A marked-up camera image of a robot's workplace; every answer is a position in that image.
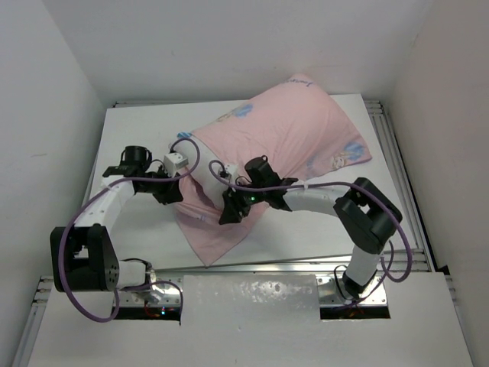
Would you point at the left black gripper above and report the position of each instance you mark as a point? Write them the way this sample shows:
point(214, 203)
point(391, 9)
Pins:
point(170, 193)

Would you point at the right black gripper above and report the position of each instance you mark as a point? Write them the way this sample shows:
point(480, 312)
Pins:
point(233, 205)

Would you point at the pink printed pillowcase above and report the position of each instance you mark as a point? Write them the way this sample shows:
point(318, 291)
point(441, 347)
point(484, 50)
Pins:
point(303, 132)

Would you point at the white pillow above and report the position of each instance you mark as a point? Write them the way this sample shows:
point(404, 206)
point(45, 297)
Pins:
point(199, 188)

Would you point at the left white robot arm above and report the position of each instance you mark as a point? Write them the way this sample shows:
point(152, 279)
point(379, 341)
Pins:
point(90, 261)

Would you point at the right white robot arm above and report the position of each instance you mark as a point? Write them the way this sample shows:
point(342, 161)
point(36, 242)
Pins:
point(368, 217)

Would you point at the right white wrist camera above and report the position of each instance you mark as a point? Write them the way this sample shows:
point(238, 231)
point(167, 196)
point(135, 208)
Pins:
point(228, 172)

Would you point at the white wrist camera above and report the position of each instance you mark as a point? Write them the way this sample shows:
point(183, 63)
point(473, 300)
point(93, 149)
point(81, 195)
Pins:
point(228, 172)
point(173, 163)

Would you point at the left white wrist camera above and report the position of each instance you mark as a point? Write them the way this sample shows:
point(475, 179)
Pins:
point(173, 163)

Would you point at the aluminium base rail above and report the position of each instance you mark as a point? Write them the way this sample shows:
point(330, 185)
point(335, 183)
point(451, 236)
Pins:
point(334, 294)

